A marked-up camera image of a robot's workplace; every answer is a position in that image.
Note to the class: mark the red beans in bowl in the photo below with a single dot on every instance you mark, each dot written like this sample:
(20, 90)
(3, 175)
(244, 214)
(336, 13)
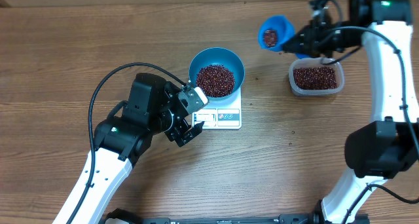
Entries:
(216, 81)

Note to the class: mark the teal metal bowl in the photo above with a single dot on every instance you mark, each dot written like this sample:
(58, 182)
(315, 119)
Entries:
(218, 56)

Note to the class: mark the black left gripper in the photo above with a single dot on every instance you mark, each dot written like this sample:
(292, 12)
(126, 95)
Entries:
(184, 126)

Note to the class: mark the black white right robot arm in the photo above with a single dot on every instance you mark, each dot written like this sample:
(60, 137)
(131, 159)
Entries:
(388, 145)

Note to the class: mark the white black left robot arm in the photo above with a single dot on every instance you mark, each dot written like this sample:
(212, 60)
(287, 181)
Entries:
(154, 106)

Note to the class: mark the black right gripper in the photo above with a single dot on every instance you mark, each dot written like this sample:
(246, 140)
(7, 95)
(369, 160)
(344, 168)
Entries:
(308, 37)

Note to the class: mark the blue plastic measuring scoop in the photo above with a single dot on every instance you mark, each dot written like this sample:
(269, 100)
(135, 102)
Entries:
(274, 32)

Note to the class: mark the clear plastic bean container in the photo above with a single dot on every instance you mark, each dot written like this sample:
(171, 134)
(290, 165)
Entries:
(316, 76)

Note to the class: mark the white digital kitchen scale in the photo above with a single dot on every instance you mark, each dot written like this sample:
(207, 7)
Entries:
(221, 115)

